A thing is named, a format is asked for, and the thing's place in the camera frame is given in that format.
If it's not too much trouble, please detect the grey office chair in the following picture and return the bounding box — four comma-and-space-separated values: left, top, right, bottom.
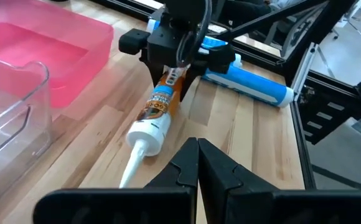
263, 2, 312, 58

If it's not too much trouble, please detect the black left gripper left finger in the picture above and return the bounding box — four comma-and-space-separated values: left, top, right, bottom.
32, 138, 199, 224

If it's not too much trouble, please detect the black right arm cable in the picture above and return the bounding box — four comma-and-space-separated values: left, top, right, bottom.
176, 0, 213, 68

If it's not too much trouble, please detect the orange white sealant tube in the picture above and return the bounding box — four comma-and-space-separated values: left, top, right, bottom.
119, 68, 189, 189

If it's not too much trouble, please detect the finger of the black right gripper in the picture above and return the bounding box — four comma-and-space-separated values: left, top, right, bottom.
179, 67, 212, 103
148, 63, 169, 88

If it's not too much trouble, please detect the clear plastic bin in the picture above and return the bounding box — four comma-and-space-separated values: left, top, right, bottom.
0, 52, 52, 214

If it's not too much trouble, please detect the pink plastic bin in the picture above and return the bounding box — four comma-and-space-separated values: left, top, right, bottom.
0, 0, 115, 110

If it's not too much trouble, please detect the silver aluminium extrusion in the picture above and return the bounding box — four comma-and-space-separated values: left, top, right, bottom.
291, 42, 320, 94

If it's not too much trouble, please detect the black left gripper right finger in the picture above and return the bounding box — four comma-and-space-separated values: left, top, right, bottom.
198, 138, 361, 224

